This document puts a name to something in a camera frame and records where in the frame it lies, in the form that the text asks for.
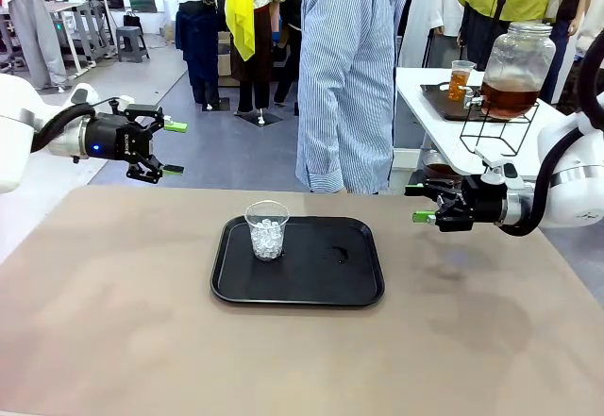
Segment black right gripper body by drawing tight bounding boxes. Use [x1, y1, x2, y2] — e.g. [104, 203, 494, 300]
[460, 175, 507, 230]

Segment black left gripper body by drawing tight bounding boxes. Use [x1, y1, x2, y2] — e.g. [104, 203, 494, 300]
[86, 112, 156, 163]

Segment tall clear iced cup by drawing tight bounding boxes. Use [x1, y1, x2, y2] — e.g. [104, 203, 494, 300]
[451, 59, 476, 102]

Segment short clear iced cup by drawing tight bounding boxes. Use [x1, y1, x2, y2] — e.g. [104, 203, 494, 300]
[243, 200, 291, 262]

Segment person's right forearm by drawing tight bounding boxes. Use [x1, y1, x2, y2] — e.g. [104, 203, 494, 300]
[295, 85, 345, 194]

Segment bowl with brown liquid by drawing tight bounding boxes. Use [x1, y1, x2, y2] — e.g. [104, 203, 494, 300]
[421, 150, 466, 186]

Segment grey plastic stool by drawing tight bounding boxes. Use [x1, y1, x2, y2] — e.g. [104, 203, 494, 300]
[115, 25, 151, 63]

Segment mannequin white shirt navy trousers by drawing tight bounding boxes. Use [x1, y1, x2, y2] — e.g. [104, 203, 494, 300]
[162, 0, 230, 111]

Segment white standing desk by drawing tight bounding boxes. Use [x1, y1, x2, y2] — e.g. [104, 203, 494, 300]
[44, 0, 119, 77]

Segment mannequin with yellow cape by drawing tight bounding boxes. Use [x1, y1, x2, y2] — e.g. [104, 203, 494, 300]
[220, 0, 297, 127]

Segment glass tea dispenser jar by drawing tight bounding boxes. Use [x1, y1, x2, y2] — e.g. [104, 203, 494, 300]
[463, 22, 557, 123]

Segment person in striped shirt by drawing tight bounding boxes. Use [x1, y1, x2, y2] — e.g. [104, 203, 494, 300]
[295, 0, 428, 195]

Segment mannequin in black trousers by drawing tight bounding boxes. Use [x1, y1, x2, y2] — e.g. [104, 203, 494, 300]
[273, 0, 306, 106]

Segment black plastic serving tray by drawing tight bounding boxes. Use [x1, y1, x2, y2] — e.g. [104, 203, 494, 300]
[210, 215, 385, 308]

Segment mannequin in white coat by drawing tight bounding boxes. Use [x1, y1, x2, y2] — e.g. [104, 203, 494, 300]
[398, 0, 468, 69]

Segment mannequin in beige top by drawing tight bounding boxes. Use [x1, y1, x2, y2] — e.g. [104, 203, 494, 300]
[573, 0, 604, 106]

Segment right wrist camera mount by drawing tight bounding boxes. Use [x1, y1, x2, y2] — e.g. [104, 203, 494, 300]
[474, 148, 520, 185]

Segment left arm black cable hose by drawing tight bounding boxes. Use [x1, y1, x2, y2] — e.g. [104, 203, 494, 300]
[28, 97, 122, 154]

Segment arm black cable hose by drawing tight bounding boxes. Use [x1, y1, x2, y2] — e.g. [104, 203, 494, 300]
[497, 28, 604, 237]
[28, 97, 122, 154]

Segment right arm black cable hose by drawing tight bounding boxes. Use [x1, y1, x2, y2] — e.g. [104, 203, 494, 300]
[497, 28, 604, 237]

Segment black wire dispenser stand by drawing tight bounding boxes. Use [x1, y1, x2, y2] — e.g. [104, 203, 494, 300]
[460, 102, 541, 158]

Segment black tray with handle cutout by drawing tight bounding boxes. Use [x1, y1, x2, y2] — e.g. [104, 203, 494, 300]
[419, 83, 539, 123]

